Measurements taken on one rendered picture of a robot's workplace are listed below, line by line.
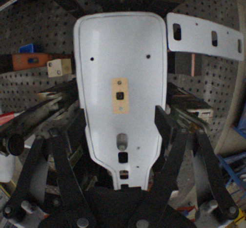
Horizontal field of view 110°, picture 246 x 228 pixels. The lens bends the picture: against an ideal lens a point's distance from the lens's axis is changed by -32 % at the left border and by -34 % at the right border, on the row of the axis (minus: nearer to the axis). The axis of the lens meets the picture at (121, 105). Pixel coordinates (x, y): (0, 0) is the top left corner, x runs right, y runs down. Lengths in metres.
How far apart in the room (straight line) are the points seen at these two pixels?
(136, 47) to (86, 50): 0.11
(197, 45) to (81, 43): 0.29
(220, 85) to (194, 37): 0.53
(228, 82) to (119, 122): 0.73
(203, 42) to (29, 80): 0.81
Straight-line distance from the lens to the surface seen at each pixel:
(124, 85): 0.30
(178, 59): 0.35
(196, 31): 0.37
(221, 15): 0.90
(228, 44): 0.44
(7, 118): 0.30
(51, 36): 0.71
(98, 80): 0.31
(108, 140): 0.37
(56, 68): 0.27
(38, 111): 0.24
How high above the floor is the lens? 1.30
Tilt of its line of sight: 70 degrees down
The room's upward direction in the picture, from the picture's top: 180 degrees counter-clockwise
